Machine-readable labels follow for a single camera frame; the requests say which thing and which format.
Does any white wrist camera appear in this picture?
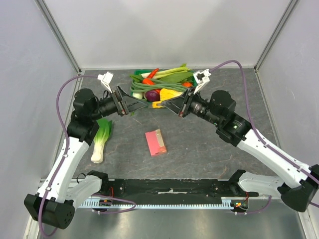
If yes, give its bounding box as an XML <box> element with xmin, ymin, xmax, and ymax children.
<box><xmin>97</xmin><ymin>72</ymin><xmax>114</xmax><ymax>93</ymax></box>
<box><xmin>193</xmin><ymin>69</ymin><xmax>211</xmax><ymax>94</ymax></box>

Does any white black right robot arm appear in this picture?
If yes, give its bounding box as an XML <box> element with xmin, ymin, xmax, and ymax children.
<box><xmin>162</xmin><ymin>89</ymin><xmax>319</xmax><ymax>212</ymax></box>

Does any purple onion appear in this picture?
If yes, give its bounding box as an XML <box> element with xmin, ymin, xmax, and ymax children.
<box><xmin>145</xmin><ymin>90</ymin><xmax>160</xmax><ymax>102</ymax></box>

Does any yellow napa cabbage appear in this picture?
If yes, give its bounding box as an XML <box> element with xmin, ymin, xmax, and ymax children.
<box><xmin>160</xmin><ymin>88</ymin><xmax>183</xmax><ymax>101</ymax></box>

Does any slotted cable duct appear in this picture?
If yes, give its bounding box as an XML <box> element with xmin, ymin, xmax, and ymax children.
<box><xmin>79</xmin><ymin>197</ymin><xmax>234</xmax><ymax>210</ymax></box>

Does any red chili pepper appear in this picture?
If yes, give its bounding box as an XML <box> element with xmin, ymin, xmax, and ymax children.
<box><xmin>148</xmin><ymin>68</ymin><xmax>159</xmax><ymax>78</ymax></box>

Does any green plastic crate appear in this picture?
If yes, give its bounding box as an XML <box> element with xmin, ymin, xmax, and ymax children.
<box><xmin>130</xmin><ymin>67</ymin><xmax>197</xmax><ymax>103</ymax></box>

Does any orange pumpkin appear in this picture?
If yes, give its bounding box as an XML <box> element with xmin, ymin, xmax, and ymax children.
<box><xmin>182</xmin><ymin>82</ymin><xmax>193</xmax><ymax>87</ymax></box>

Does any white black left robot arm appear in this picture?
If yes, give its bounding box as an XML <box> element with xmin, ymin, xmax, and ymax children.
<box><xmin>24</xmin><ymin>87</ymin><xmax>147</xmax><ymax>229</ymax></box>

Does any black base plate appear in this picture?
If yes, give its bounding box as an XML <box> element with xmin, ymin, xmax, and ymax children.
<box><xmin>94</xmin><ymin>178</ymin><xmax>259</xmax><ymax>200</ymax></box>

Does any pale green celery stalk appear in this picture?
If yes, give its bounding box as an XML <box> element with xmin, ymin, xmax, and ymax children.
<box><xmin>136</xmin><ymin>63</ymin><xmax>192</xmax><ymax>79</ymax></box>

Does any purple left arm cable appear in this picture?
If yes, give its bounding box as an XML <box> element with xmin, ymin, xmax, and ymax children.
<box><xmin>39</xmin><ymin>75</ymin><xmax>137</xmax><ymax>237</ymax></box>

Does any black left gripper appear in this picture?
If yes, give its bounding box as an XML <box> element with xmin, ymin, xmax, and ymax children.
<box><xmin>90</xmin><ymin>85</ymin><xmax>148</xmax><ymax>120</ymax></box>

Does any green long beans bundle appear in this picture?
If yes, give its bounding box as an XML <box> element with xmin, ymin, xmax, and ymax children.
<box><xmin>130</xmin><ymin>80</ymin><xmax>188</xmax><ymax>93</ymax></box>

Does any pink express box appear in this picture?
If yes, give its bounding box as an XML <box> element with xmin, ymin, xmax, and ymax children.
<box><xmin>145</xmin><ymin>129</ymin><xmax>167</xmax><ymax>157</ymax></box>

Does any large green leaf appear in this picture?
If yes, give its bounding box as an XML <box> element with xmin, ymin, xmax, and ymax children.
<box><xmin>160</xmin><ymin>72</ymin><xmax>193</xmax><ymax>84</ymax></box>

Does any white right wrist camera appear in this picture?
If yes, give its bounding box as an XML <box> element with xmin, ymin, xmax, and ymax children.
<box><xmin>193</xmin><ymin>69</ymin><xmax>211</xmax><ymax>94</ymax></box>

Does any green white bok choy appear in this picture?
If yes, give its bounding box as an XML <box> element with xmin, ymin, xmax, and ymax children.
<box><xmin>91</xmin><ymin>118</ymin><xmax>113</xmax><ymax>163</ymax></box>

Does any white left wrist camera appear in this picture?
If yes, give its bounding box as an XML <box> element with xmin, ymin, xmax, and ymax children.
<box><xmin>97</xmin><ymin>72</ymin><xmax>114</xmax><ymax>93</ymax></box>

